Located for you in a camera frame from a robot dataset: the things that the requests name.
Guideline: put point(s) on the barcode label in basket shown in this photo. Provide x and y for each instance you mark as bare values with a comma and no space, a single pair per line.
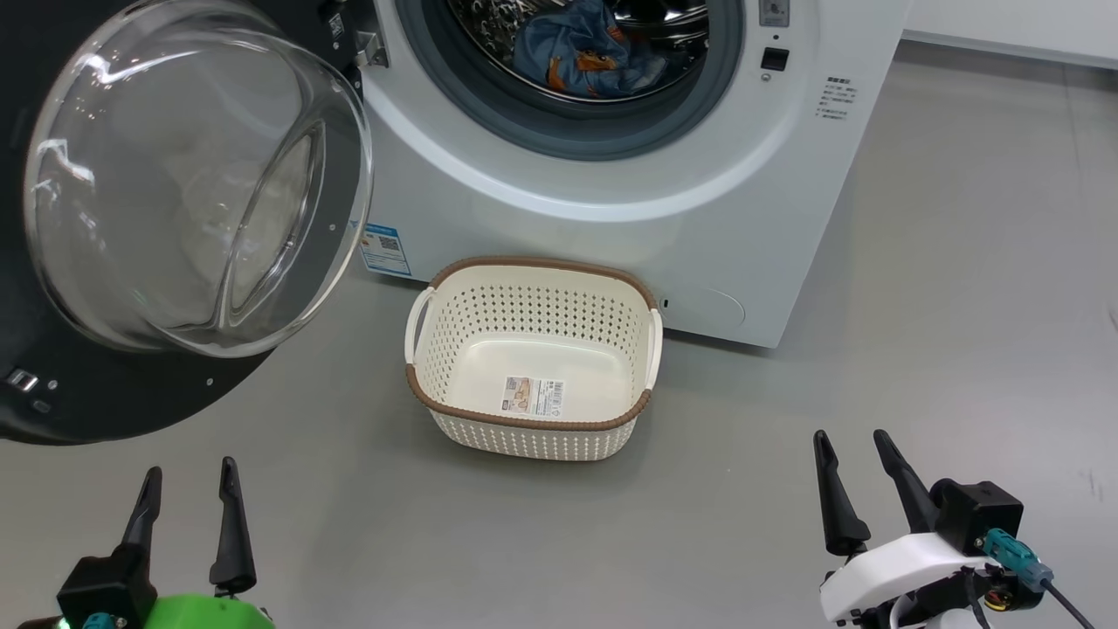
533,397

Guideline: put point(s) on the blue energy label sticker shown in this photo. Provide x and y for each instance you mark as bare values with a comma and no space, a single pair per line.
386,252

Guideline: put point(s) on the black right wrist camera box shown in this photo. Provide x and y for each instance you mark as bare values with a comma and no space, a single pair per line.
978,515

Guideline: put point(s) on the blue pyjama top with writing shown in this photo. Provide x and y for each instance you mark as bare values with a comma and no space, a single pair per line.
611,74

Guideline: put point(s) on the white front-load washing machine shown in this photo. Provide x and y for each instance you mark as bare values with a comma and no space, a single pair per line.
611,227

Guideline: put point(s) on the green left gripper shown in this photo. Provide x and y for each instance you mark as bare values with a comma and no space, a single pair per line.
210,616

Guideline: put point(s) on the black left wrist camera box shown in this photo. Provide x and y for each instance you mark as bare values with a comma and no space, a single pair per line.
105,585

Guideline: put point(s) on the white perforated basket brown rim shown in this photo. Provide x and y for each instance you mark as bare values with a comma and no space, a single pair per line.
533,437

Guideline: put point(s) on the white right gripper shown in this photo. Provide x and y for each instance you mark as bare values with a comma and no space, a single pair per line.
891,572

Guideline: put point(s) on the glass washing machine door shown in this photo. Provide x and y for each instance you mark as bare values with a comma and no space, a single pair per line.
175,175

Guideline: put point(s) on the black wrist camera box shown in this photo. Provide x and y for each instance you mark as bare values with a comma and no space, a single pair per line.
978,515
105,585

